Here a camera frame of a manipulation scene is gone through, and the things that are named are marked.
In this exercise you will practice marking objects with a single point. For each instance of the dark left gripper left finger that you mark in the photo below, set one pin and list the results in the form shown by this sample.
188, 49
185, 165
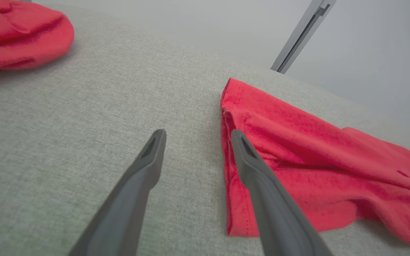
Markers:
126, 206

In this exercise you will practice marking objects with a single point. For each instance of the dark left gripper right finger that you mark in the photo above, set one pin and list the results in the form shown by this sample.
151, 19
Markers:
279, 213

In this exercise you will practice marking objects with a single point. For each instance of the red garment with striped trim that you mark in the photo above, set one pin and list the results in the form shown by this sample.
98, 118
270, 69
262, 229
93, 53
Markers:
315, 142

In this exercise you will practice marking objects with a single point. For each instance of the red garment with white hem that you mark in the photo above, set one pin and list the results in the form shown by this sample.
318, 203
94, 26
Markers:
20, 32

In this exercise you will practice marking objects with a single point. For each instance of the grey fabric sofa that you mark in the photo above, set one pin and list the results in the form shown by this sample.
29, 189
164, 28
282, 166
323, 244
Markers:
101, 124

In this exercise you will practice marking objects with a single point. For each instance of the grey partition post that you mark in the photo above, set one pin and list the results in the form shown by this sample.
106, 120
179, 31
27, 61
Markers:
303, 35

